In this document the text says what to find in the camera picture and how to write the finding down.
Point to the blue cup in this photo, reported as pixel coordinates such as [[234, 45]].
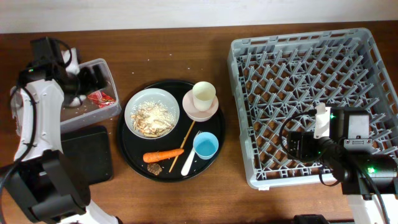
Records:
[[205, 145]]

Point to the brown cookie piece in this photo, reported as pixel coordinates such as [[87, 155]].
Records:
[[154, 168]]

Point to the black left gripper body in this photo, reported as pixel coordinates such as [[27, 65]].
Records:
[[85, 81]]

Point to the red snack wrapper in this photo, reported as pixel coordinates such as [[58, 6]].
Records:
[[101, 99]]

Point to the orange carrot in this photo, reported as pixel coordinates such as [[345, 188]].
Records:
[[152, 157]]

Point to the black square bin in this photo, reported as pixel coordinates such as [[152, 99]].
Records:
[[89, 149]]

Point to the white plastic fork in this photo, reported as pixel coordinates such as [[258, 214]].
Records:
[[187, 165]]

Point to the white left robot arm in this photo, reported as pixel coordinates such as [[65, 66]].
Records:
[[46, 186]]

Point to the white tissue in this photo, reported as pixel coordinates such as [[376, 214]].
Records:
[[76, 101]]

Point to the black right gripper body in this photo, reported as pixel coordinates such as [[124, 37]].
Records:
[[310, 147]]

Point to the grey dishwasher rack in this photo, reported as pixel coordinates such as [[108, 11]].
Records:
[[277, 76]]

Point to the round black tray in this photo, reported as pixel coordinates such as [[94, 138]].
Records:
[[133, 147]]

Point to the cream cup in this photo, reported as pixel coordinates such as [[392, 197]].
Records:
[[203, 95]]

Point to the grey plate with food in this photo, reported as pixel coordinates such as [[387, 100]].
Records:
[[152, 113]]

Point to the wooden chopstick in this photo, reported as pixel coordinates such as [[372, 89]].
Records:
[[182, 145]]

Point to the clear plastic waste bin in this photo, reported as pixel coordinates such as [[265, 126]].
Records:
[[88, 113]]

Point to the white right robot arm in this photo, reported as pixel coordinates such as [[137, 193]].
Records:
[[341, 142]]

